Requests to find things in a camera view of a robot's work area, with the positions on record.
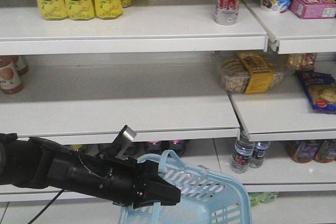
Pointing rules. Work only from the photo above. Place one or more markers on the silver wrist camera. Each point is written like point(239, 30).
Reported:
point(123, 141)

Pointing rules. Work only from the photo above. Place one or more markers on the blue snack bag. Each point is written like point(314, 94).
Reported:
point(319, 89)

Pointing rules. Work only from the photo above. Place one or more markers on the clear cookie tray yellow band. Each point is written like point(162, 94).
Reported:
point(250, 71)

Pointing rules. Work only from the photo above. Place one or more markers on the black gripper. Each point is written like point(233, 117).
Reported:
point(138, 185)

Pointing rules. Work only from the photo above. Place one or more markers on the clear water bottle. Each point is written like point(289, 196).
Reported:
point(241, 155)

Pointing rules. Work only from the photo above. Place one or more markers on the pink snack box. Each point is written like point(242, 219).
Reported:
point(313, 9)

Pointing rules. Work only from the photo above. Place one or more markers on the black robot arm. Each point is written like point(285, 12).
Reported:
point(38, 163)

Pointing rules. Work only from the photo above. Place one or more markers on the white store shelving unit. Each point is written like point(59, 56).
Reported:
point(151, 69)

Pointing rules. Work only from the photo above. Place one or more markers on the light blue plastic basket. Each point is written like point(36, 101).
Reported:
point(206, 196)

